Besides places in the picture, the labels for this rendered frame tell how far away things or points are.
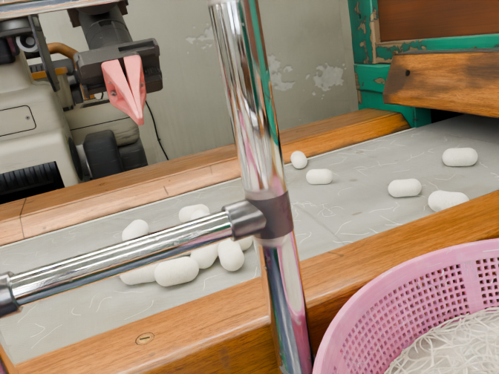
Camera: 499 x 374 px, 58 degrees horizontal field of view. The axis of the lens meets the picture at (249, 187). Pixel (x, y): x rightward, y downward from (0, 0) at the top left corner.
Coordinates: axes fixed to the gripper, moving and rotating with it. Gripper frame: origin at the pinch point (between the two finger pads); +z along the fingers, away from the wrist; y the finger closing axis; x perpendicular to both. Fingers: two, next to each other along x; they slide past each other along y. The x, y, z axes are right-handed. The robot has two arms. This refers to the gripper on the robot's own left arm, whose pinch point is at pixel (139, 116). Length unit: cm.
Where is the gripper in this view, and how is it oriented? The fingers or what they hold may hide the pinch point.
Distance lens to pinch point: 55.6
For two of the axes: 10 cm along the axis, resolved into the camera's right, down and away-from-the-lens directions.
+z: 3.9, 7.9, -4.7
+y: 9.2, -2.9, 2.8
